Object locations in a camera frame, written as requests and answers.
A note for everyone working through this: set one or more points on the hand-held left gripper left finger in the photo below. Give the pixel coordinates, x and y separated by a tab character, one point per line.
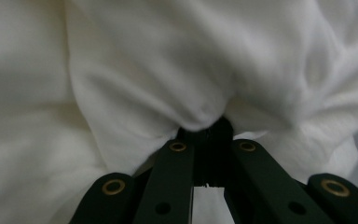
202	155

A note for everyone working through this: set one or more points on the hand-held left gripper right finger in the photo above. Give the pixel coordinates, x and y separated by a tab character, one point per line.
219	149

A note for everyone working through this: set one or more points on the white garment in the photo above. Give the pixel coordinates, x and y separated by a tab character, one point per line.
167	62

